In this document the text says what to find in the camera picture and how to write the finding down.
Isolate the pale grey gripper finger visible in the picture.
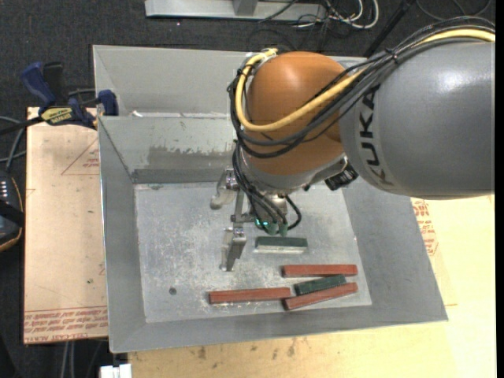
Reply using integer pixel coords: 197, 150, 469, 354
218, 226, 231, 271
226, 227, 249, 273

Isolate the grey metal bin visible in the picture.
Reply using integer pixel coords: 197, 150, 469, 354
92, 44, 449, 354

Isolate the dark green flat block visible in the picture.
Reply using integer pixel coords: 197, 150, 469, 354
294, 274, 348, 296
254, 235, 309, 252

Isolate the red-brown flat block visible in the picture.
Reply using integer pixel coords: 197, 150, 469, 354
281, 282, 360, 312
207, 287, 293, 306
280, 264, 359, 279

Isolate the black cylinder on white bracket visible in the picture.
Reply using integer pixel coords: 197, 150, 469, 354
324, 158, 360, 191

